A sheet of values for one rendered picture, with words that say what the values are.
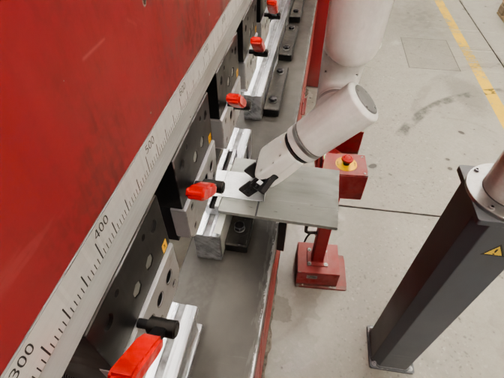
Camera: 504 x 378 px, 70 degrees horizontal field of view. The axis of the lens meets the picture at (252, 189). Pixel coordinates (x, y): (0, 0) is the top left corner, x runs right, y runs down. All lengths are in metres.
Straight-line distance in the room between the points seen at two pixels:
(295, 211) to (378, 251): 1.28
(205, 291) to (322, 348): 0.98
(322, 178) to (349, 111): 0.28
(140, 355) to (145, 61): 0.25
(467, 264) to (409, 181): 1.44
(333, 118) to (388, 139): 2.09
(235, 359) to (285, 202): 0.34
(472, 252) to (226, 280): 0.60
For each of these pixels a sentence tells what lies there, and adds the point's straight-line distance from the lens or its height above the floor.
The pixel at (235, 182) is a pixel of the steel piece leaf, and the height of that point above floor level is 1.00.
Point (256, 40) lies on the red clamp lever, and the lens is 0.74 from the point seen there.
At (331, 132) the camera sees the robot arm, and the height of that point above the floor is 1.22.
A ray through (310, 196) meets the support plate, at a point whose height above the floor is 1.00.
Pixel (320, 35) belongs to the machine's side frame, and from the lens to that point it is 2.98.
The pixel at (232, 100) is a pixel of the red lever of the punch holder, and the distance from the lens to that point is 0.57.
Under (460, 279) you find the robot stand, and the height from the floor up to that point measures 0.75.
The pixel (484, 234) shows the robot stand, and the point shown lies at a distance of 0.99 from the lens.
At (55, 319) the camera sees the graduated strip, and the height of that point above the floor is 1.39.
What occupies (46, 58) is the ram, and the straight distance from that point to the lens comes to 0.24.
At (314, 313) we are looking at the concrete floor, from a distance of 1.80.
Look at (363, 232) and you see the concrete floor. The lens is 2.10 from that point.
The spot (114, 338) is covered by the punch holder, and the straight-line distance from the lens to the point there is 0.37.
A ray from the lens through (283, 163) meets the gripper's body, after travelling 0.72.
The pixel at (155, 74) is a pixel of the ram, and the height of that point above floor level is 1.44.
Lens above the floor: 1.62
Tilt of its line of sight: 47 degrees down
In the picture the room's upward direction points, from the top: straight up
